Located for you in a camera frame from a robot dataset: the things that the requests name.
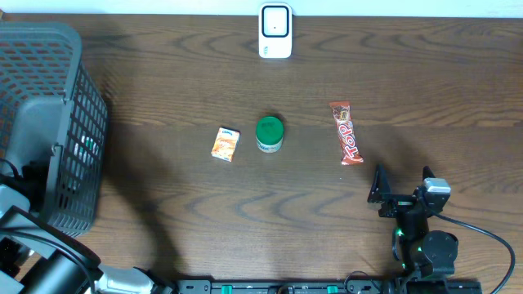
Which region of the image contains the orange Top chocolate bar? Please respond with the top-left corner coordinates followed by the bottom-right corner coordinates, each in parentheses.
top-left (329, 101), bottom-right (364, 165)

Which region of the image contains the green lid jar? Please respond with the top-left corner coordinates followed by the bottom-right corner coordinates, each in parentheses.
top-left (256, 116), bottom-right (284, 154)

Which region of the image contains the orange small carton box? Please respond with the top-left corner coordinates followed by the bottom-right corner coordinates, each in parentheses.
top-left (211, 127), bottom-right (240, 162)

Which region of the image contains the white green box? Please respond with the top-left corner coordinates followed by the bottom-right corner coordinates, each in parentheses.
top-left (74, 135), bottom-right (99, 180)

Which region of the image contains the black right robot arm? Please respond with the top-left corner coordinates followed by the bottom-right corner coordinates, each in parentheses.
top-left (368, 164), bottom-right (458, 278)

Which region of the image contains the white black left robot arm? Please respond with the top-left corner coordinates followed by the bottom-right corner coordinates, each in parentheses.
top-left (1, 158), bottom-right (178, 293)

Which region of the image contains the white barcode scanner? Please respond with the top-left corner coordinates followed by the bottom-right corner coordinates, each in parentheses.
top-left (258, 2), bottom-right (293, 59)

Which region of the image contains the grey plastic mesh basket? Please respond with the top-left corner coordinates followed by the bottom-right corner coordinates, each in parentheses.
top-left (1, 21), bottom-right (108, 237)

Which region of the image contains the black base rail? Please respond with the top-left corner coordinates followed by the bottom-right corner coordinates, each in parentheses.
top-left (177, 279), bottom-right (483, 294)

